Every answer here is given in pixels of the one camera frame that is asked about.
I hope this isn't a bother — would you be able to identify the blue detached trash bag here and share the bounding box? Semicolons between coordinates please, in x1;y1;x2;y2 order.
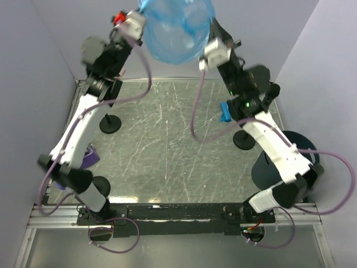
138;0;215;65

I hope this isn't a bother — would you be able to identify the dark blue trash bin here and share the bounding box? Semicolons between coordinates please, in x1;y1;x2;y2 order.
251;130;317;190

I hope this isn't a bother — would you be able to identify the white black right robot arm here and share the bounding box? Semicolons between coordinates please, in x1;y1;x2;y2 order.
204;18;324;222

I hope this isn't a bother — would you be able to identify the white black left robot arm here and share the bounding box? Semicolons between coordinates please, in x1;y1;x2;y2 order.
36;23;151;224

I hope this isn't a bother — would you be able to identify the black microphone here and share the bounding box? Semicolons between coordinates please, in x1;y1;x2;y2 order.
263;83;281;108

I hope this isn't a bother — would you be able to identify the black right mic stand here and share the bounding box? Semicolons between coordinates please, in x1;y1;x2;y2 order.
233;130;255;151

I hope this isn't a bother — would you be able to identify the purple microphone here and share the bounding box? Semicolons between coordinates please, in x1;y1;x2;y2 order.
54;181;67;191

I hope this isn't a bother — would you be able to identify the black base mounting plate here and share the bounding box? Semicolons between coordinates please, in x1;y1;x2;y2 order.
76;203;276;238

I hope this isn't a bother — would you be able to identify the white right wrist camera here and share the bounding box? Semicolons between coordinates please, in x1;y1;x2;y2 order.
199;37;231;71

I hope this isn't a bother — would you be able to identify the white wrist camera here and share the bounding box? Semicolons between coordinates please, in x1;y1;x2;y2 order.
199;37;231;71
112;11;147;41

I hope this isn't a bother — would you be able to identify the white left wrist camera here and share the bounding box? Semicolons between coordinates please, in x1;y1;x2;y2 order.
112;11;147;41

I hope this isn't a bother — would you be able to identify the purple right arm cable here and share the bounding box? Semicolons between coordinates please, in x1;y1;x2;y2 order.
189;69;357;249

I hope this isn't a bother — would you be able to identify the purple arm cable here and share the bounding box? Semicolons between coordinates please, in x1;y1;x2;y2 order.
37;27;153;253
189;69;357;249

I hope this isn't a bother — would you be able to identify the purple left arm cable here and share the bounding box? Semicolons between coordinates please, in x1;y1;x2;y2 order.
37;27;153;253

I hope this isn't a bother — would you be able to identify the aluminium rail frame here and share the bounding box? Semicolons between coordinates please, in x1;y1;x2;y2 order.
27;204;322;229

